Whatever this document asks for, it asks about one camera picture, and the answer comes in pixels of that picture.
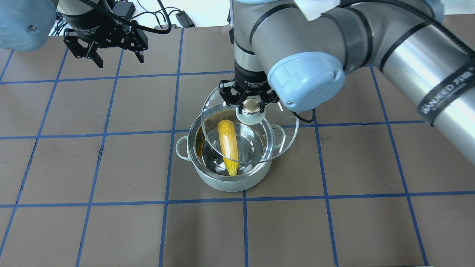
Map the black power adapter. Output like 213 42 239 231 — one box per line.
175 10 195 28

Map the light green steel pot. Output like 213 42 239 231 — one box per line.
175 105 287 192

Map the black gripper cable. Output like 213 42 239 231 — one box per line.
80 0 173 34

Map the glass pot lid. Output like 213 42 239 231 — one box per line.
202 88 299 164

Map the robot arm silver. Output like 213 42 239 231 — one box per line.
0 0 149 68
217 0 475 162

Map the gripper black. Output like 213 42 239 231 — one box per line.
218 65 279 114
63 11 149 68

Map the yellow corn cob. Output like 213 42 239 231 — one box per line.
218 119 239 177

